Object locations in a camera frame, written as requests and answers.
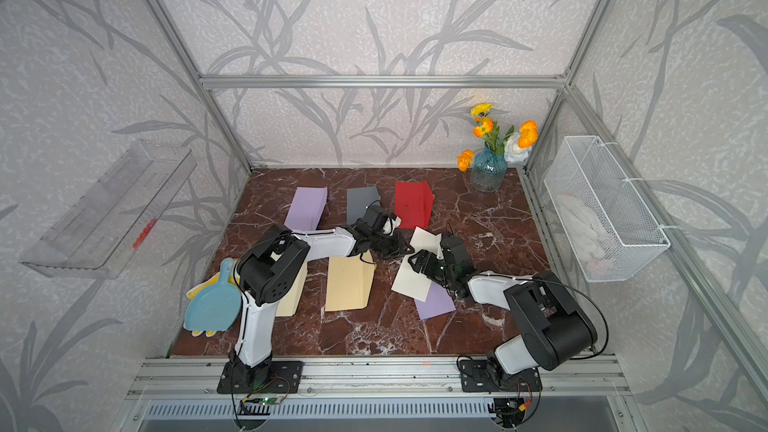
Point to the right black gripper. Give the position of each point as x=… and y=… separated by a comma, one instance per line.
x=423, y=257

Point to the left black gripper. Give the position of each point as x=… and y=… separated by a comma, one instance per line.
x=399, y=247

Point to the tan kraft envelope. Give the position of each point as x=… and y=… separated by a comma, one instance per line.
x=349, y=282

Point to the grey envelope with gold seal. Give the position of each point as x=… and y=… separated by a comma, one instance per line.
x=358, y=199

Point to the red envelope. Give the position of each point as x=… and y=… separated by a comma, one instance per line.
x=413, y=204

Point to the lilac envelope with gold seal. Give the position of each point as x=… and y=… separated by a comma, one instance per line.
x=306, y=208

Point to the pale yellow envelope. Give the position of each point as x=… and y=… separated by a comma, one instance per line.
x=288, y=305

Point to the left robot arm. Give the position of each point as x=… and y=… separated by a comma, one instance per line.
x=268, y=270

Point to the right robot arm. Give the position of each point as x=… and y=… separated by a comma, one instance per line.
x=552, y=326

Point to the blue glass vase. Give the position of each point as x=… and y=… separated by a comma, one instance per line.
x=488, y=170

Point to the orange and yellow flowers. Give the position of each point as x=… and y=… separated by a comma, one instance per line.
x=514, y=143

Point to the white cloth in basket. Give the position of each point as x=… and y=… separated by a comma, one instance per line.
x=590, y=241

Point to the left green circuit board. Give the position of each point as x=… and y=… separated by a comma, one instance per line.
x=263, y=401

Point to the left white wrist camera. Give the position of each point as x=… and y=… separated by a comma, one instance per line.
x=390, y=225

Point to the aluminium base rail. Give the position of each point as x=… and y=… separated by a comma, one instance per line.
x=371, y=376

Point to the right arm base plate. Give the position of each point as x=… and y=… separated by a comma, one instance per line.
x=479, y=375

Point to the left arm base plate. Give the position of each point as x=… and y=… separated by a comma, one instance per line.
x=278, y=377

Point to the white wire basket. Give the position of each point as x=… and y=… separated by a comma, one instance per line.
x=585, y=168

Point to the clear acrylic wall shelf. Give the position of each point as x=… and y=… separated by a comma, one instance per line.
x=97, y=236

